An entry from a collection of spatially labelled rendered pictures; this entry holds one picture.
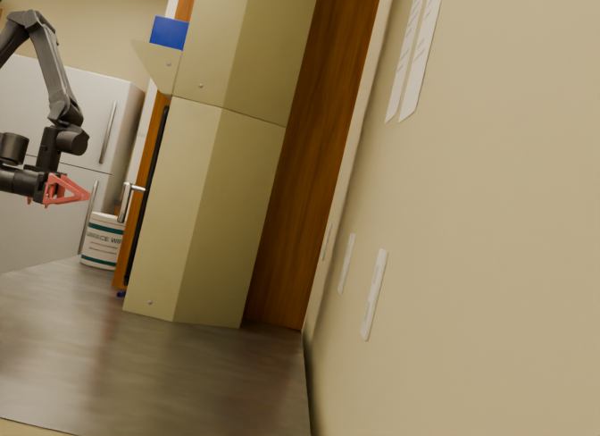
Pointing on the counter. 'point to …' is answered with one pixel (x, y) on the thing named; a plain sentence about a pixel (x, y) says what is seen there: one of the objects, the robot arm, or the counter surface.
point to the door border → (147, 196)
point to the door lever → (127, 199)
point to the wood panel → (294, 154)
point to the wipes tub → (103, 241)
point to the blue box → (169, 32)
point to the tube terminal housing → (220, 154)
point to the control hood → (159, 64)
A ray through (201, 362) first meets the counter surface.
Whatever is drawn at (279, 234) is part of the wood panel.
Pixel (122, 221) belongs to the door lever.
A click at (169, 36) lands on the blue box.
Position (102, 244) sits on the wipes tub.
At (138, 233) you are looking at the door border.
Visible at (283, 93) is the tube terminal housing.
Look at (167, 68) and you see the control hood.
